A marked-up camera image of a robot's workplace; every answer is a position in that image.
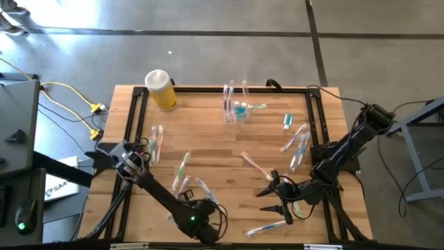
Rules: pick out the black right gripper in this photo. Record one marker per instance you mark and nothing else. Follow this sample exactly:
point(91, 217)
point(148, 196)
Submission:
point(305, 196)

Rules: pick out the yellow wipes canister white lid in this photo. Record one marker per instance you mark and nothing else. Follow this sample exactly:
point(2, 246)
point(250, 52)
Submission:
point(163, 97)

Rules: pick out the white aluminium bar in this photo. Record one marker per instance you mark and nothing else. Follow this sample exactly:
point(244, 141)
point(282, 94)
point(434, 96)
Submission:
point(322, 247)
point(128, 246)

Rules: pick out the grey desk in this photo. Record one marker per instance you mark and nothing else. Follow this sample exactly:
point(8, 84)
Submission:
point(17, 114)

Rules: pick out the dark desk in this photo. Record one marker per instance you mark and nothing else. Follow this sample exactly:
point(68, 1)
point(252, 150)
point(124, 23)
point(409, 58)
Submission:
point(8, 187)

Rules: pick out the black strut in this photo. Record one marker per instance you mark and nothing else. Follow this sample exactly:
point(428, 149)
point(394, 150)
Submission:
point(59, 168)

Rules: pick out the white printed box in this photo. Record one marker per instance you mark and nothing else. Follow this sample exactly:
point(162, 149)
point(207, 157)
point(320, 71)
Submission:
point(62, 180)

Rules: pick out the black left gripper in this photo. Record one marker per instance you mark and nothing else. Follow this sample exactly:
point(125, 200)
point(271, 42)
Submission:
point(203, 206)

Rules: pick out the grey metal stand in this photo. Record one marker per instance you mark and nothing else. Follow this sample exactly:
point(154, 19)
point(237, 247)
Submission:
point(415, 159)

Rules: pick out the person's shoe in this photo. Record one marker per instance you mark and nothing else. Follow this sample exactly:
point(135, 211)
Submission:
point(17, 10)
point(14, 30)

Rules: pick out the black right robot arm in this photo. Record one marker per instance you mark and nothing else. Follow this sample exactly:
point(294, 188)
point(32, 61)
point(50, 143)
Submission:
point(341, 154)

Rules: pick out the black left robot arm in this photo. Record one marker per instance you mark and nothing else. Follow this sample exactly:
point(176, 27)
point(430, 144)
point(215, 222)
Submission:
point(159, 194)

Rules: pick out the purple white toothbrush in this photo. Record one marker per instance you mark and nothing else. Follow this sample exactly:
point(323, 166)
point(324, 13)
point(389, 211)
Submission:
point(293, 139)

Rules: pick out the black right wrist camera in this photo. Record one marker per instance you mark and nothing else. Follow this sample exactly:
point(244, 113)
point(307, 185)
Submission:
point(288, 191)

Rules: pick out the black aluminium table frame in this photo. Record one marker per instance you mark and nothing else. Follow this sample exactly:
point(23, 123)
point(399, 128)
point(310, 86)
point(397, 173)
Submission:
point(201, 89)

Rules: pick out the black computer mouse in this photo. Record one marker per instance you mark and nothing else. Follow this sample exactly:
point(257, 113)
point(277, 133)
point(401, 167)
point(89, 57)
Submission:
point(26, 215)

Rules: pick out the teal mouthwash bottle white cap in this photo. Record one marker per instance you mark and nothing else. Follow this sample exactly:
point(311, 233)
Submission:
point(288, 119)
point(243, 104)
point(237, 103)

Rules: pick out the black triangular object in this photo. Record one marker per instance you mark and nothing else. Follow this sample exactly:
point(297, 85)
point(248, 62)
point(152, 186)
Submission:
point(17, 137)

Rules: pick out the green white toothbrush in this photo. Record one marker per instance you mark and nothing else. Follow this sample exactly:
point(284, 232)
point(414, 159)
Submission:
point(181, 171)

